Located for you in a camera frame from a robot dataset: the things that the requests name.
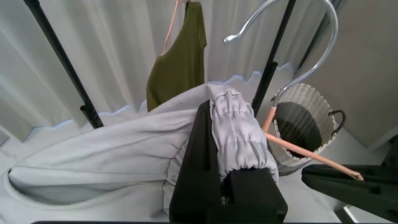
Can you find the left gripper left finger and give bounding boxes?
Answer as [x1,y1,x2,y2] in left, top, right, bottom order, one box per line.
[169,99,222,223]

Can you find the black clothes rack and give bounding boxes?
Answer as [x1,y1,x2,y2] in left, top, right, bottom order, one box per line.
[23,0,298,130]

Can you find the pale grey shorts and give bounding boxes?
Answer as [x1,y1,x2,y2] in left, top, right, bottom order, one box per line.
[0,83,280,223]

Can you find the pink clothes hanger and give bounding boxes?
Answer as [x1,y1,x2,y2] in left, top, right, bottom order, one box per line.
[223,0,364,182]
[160,0,189,57]

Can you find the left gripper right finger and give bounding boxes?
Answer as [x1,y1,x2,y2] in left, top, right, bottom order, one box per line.
[222,167,289,223]

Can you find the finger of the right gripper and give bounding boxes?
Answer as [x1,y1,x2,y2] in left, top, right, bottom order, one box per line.
[303,164,398,182]
[300,171,398,222]

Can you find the green long-sleeved shirt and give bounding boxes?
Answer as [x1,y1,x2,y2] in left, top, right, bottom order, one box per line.
[146,1,208,113]

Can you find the white laundry basket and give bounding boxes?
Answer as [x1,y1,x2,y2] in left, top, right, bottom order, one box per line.
[269,82,348,177]

